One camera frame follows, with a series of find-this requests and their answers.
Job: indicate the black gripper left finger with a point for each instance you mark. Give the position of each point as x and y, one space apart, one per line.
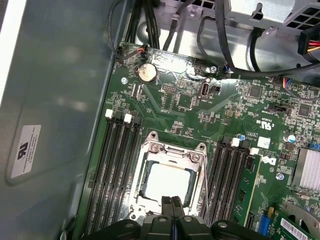
157 230

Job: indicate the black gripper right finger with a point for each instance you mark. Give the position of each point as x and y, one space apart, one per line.
192 230

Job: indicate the metal locking lever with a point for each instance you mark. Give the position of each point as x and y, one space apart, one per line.
205 190

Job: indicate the silver green CPU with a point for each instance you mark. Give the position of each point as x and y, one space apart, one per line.
170 180

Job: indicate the metal socket cover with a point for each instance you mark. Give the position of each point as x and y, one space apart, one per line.
150 159

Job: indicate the black RAM slot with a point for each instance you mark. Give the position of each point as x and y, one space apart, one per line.
99 172
219 180
228 180
117 172
127 172
237 180
108 172

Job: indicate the CPU socket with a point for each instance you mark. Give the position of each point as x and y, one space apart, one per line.
153 143

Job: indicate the blue board connector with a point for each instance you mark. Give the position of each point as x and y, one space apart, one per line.
266 221

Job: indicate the green RAM stick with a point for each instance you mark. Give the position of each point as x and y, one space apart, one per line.
248 180

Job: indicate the graphics card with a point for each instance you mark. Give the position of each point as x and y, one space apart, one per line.
292 228

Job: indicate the green motherboard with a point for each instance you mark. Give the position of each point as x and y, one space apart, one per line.
200 120

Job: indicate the silver chipset heatsink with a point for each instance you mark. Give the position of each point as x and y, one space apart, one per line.
308 167

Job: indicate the round coin battery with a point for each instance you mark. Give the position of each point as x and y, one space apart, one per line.
147 72

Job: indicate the black PC case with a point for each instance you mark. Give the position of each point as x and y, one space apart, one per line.
62 87

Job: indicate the black power connector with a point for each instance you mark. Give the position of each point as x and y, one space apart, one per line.
308 45

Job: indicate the silver metal drive cage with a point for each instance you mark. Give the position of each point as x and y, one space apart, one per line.
262 10

